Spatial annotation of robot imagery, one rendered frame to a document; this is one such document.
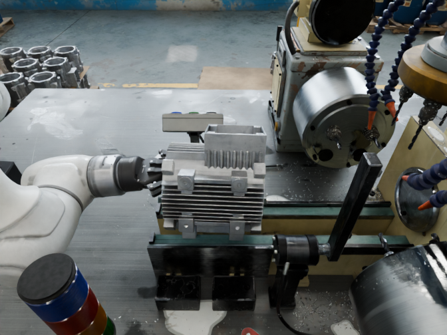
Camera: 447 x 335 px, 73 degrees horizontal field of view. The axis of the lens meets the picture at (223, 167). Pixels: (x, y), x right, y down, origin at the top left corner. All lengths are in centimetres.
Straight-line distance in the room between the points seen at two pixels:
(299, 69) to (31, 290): 87
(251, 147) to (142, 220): 49
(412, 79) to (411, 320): 35
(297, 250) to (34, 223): 45
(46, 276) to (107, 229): 58
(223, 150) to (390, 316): 37
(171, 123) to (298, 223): 44
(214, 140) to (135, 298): 45
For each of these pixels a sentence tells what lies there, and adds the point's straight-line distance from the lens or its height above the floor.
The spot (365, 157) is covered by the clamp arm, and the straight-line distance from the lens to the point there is 48.
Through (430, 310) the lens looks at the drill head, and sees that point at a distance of 50.
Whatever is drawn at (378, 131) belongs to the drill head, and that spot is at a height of 107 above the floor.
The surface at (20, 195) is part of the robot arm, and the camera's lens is 59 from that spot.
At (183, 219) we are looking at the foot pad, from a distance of 60.
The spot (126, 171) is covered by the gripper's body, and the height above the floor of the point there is 112.
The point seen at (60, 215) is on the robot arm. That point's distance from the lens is 60.
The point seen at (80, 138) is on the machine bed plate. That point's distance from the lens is 136.
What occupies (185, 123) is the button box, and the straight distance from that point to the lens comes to 85.
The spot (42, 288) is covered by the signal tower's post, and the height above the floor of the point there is 122.
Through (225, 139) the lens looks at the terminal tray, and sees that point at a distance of 58.
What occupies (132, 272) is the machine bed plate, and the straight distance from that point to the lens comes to 87.
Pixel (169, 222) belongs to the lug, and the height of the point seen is 104.
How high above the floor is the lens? 153
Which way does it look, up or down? 42 degrees down
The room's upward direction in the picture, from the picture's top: straight up
